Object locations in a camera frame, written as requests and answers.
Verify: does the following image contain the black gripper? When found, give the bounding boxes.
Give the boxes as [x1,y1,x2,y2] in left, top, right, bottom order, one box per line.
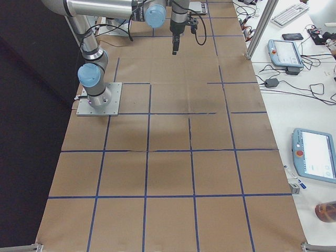
[170,20,186,55]

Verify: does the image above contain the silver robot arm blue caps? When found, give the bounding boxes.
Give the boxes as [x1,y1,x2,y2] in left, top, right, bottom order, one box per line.
[43,1,198,108]

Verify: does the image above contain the silver kitchen scale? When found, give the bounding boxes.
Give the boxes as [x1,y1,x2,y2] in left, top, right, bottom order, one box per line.
[189,1,208,15]

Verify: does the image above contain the black power adapter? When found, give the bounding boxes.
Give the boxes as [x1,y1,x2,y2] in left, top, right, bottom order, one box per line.
[264,78,279,88]

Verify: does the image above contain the upper blue teach pendant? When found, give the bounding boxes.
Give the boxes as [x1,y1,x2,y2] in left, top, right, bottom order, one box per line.
[267,39,304,68]

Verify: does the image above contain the blue teach pendant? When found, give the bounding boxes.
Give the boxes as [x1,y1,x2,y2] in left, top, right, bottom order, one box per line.
[267,39,304,68]
[292,128,335,184]

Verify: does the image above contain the white computer keyboard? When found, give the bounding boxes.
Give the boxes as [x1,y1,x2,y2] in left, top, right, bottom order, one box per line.
[270,3,310,27]

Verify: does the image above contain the black smartphone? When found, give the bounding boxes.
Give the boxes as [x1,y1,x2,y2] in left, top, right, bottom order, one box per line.
[281,33,303,41]

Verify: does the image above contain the brown cardboard table cover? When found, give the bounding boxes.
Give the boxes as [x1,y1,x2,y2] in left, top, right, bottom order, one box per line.
[36,1,306,251]

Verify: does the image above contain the lower blue teach pendant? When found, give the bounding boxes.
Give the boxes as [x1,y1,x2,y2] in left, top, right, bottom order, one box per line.
[292,128,335,184]

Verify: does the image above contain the small grey box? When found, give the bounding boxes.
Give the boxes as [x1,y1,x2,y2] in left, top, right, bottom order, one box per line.
[288,182,301,195]

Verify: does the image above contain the brown glass bottle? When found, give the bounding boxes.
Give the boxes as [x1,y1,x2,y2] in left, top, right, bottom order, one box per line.
[314,201,336,223]

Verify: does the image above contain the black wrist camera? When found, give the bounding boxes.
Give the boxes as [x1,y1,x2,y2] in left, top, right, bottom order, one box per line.
[187,17,198,35]

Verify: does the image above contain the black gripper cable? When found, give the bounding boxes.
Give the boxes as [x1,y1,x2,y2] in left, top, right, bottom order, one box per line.
[187,7,208,46]

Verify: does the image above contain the aluminium frame post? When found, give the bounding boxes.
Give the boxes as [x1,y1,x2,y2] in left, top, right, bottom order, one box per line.
[245,0,278,60]

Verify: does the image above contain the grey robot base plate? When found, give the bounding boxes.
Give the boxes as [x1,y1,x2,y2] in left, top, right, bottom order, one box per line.
[76,82,122,116]

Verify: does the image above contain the black electronics with wires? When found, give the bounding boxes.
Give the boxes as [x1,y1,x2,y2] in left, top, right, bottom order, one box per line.
[307,25,335,45]

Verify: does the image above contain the right metal corner bracket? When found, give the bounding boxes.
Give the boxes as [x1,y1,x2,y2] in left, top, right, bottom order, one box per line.
[301,243,336,252]

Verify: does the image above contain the metal corner bracket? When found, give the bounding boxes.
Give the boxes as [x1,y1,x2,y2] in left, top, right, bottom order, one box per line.
[301,243,336,252]
[0,243,44,252]

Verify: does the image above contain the left metal corner bracket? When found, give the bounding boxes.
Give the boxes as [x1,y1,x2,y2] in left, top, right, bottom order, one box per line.
[0,243,44,252]

